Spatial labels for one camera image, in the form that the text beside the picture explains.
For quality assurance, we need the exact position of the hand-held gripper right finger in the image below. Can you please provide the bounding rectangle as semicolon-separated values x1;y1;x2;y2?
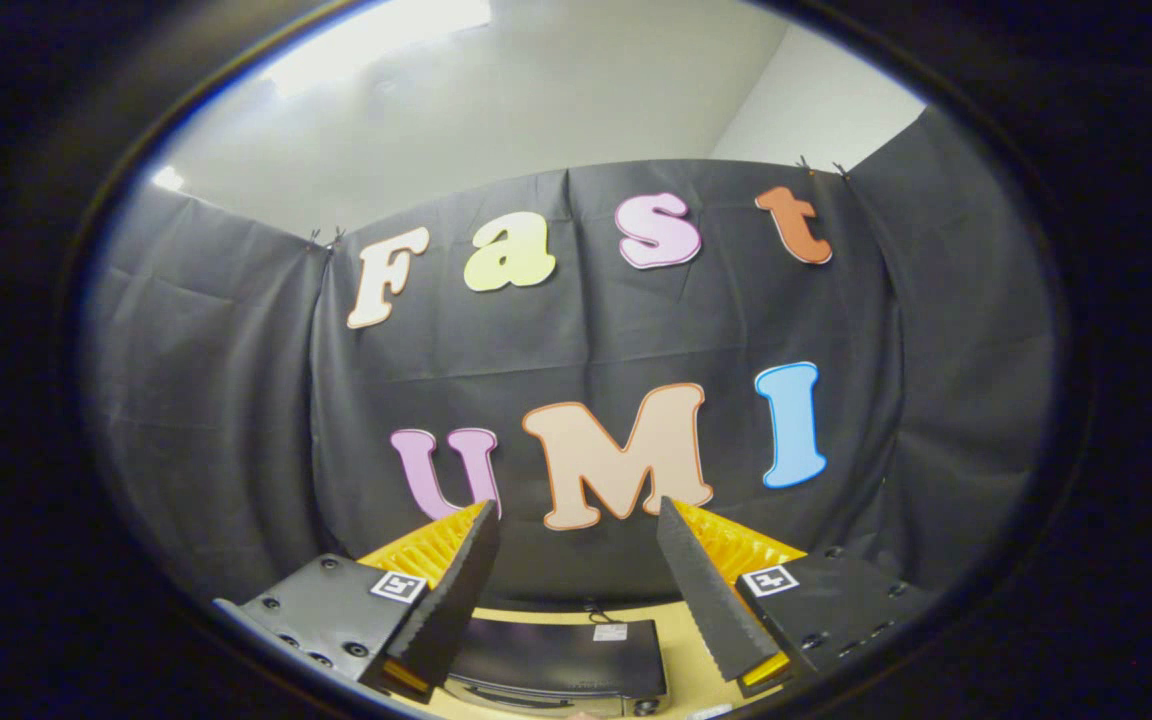
656;496;937;699

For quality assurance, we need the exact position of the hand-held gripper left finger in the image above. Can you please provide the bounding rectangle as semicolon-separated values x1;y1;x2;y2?
214;498;500;703

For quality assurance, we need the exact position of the black toaster oven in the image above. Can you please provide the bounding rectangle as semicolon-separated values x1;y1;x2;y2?
439;615;670;718

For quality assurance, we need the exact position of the black backdrop cloth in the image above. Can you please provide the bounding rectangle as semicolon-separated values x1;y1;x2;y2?
81;105;1057;616

